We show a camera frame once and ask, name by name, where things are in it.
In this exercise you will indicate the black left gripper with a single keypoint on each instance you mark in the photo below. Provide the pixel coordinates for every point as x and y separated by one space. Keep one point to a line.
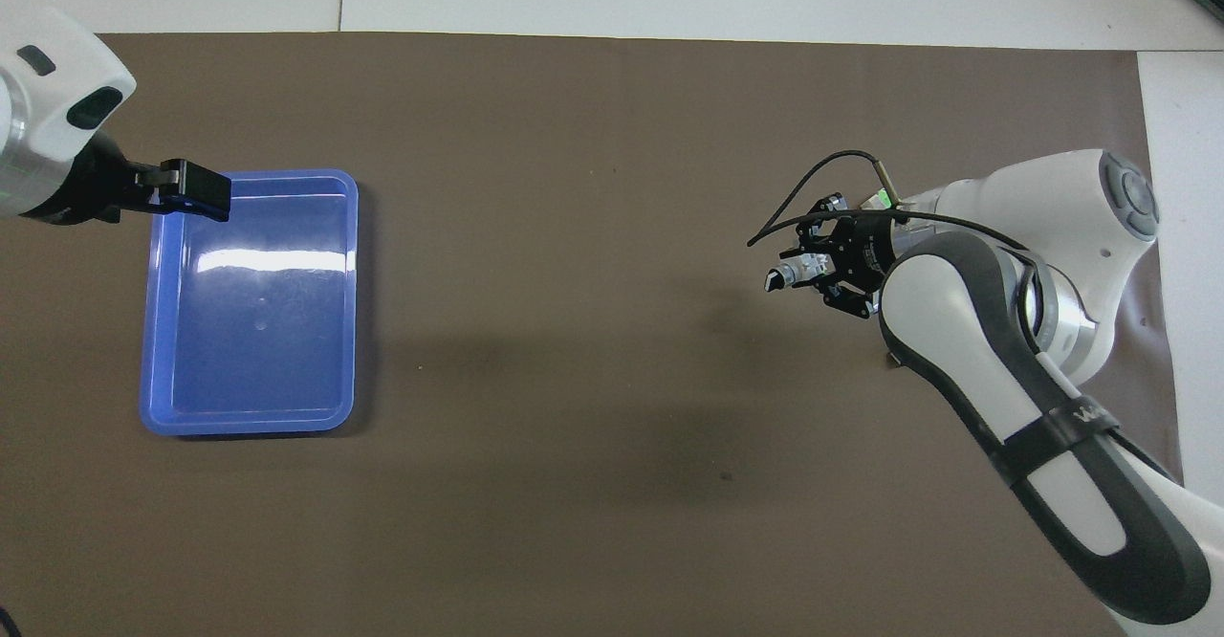
91 192

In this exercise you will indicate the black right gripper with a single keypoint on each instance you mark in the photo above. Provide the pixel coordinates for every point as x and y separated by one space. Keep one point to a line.
865 254

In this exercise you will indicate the orange green block selector switch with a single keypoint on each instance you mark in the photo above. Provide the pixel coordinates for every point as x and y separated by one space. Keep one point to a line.
792 272

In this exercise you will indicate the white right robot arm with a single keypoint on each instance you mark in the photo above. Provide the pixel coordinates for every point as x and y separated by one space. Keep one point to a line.
956 331

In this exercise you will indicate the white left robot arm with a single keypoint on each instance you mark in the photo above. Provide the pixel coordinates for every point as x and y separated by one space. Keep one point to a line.
48 111

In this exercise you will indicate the blue plastic tray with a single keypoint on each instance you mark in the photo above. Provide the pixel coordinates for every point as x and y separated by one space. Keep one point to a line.
258 331

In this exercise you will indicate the brown table mat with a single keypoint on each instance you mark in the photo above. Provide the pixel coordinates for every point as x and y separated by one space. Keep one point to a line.
574 331

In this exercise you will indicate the green block switch black knob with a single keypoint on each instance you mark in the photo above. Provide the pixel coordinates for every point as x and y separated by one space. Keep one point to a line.
885 200

